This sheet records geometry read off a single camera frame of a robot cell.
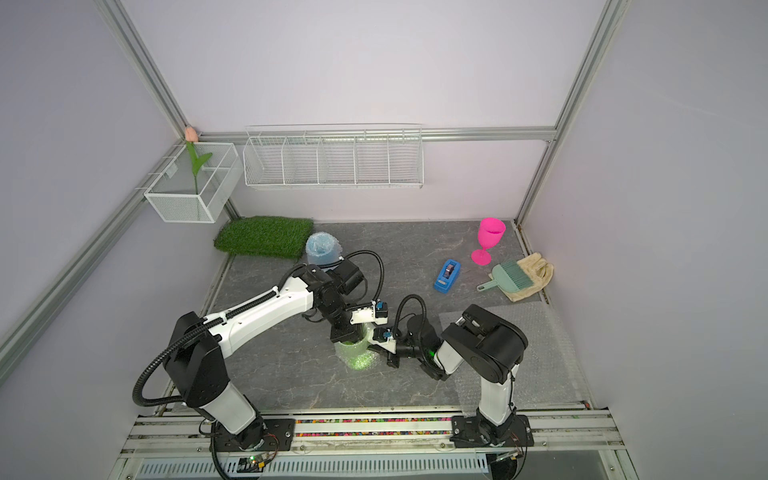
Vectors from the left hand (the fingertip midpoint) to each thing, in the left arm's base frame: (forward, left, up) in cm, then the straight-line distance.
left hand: (357, 339), depth 77 cm
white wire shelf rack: (+56, +5, +18) cm, 59 cm away
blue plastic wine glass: (+31, +11, +1) cm, 33 cm away
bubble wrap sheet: (+31, +11, +1) cm, 33 cm away
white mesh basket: (+34, +47, +23) cm, 62 cm away
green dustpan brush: (+23, -51, -10) cm, 57 cm away
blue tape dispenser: (+24, -30, -9) cm, 39 cm away
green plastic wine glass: (-1, +1, -7) cm, 8 cm away
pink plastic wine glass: (+32, -43, +4) cm, 54 cm away
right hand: (+3, -2, -8) cm, 9 cm away
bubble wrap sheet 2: (-1, -4, -9) cm, 10 cm away
